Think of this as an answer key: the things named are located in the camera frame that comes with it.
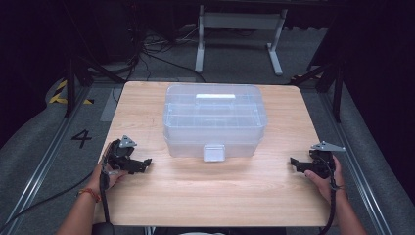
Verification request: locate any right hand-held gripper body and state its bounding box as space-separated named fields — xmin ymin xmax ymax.
xmin=306 ymin=140 xmax=347 ymax=180

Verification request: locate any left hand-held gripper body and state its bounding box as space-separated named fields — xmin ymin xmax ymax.
xmin=103 ymin=134 xmax=142 ymax=173

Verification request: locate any clear plastic storage box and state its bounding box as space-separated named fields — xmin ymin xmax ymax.
xmin=162 ymin=83 xmax=269 ymax=164

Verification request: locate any person's left hand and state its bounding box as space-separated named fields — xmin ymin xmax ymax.
xmin=86 ymin=159 xmax=129 ymax=198

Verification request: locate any person's right hand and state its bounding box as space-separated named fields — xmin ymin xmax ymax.
xmin=303 ymin=154 xmax=347 ymax=204

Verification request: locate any black tripod stand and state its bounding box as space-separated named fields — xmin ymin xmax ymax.
xmin=289 ymin=57 xmax=346 ymax=124
xmin=63 ymin=53 xmax=127 ymax=118

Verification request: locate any yellow black floor tape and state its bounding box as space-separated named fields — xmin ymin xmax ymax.
xmin=48 ymin=79 xmax=96 ymax=106

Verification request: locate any metal floor rail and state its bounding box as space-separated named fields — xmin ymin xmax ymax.
xmin=0 ymin=86 xmax=93 ymax=235
xmin=316 ymin=91 xmax=393 ymax=235

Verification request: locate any left hand-held gripper black cable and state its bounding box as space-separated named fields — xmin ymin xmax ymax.
xmin=98 ymin=156 xmax=115 ymax=235

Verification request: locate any hand-held gripper black cable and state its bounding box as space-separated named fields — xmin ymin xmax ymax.
xmin=317 ymin=153 xmax=341 ymax=235
xmin=98 ymin=156 xmax=115 ymax=235

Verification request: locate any right hand-held gripper black cable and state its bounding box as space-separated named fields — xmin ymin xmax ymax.
xmin=317 ymin=153 xmax=341 ymax=235

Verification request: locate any orange bead bracelet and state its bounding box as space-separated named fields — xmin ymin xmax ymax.
xmin=75 ymin=187 xmax=102 ymax=204

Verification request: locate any long black floor cable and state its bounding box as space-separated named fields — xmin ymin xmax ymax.
xmin=0 ymin=168 xmax=96 ymax=233

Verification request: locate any bundle of black floor cables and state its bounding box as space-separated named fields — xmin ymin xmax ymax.
xmin=125 ymin=19 xmax=208 ymax=83

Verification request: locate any grey metal stand frame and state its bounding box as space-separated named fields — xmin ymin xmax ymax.
xmin=194 ymin=4 xmax=289 ymax=77

